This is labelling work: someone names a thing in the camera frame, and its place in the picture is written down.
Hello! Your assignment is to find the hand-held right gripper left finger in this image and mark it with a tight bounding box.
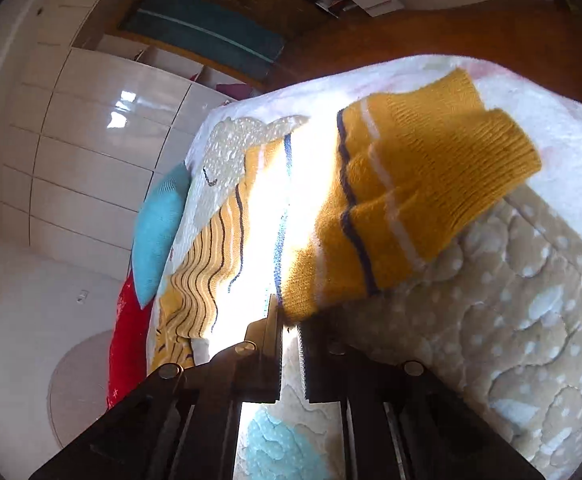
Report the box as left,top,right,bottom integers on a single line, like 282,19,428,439
28,294,284,480

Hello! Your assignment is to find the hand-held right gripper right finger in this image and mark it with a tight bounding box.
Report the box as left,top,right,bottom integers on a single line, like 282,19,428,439
297,321,546,480

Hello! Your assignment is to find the yellow striped knit sweater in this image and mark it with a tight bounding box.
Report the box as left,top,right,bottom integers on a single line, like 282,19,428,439
150,67,542,371

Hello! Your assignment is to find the red patterned pillow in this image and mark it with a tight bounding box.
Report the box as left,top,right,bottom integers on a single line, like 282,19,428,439
107,270,154,411

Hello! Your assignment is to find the light blue pillow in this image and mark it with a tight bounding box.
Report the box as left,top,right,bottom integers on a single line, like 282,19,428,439
132,162,192,309

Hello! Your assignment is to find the round ceiling lamp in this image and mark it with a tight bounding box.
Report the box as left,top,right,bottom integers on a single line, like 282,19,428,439
48,330,122,451

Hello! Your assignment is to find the printed fleece blanket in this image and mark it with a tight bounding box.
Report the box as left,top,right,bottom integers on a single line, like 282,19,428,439
146,55,582,480

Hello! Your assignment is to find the white glossy wardrobe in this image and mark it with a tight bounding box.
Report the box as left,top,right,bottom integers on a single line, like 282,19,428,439
0,10,239,281

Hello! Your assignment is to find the wooden door with teal panel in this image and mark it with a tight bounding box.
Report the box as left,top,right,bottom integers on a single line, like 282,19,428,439
116,0,342,87

